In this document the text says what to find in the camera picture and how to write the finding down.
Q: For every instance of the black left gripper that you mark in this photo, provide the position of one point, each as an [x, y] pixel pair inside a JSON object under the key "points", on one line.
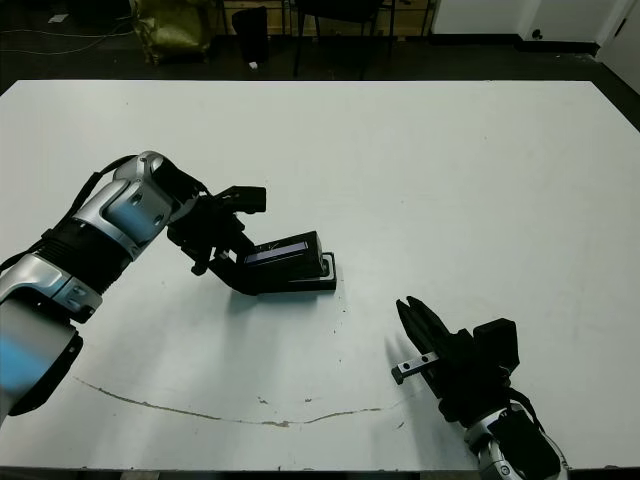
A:
{"points": [[210, 225]]}

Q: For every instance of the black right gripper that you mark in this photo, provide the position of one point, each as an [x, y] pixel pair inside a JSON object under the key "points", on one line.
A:
{"points": [[465, 380]]}

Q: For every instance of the black box lid with print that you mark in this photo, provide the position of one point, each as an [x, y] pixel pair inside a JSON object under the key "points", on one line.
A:
{"points": [[290, 270]]}

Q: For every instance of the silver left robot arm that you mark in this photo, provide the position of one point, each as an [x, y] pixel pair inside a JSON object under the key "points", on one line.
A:
{"points": [[125, 200]]}

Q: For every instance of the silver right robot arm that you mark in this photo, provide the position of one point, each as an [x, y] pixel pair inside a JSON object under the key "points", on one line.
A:
{"points": [[520, 440]]}

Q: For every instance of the black box base white insert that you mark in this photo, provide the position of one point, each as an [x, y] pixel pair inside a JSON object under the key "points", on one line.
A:
{"points": [[327, 285]]}

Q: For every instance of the yellow-green plastic bag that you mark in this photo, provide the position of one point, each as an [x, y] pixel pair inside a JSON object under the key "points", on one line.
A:
{"points": [[170, 30]]}

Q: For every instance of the black mesh office chair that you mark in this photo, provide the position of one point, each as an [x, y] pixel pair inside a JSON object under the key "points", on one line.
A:
{"points": [[340, 7]]}

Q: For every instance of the white paper sheet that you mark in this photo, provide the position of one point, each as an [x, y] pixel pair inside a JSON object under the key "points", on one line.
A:
{"points": [[57, 18]]}

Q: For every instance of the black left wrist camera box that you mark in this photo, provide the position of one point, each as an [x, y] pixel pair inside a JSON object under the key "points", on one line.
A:
{"points": [[247, 199]]}

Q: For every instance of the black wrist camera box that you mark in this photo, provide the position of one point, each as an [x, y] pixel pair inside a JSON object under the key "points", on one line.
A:
{"points": [[495, 342], [247, 199]]}

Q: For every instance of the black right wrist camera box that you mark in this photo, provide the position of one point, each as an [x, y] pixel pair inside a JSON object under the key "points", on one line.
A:
{"points": [[495, 342]]}

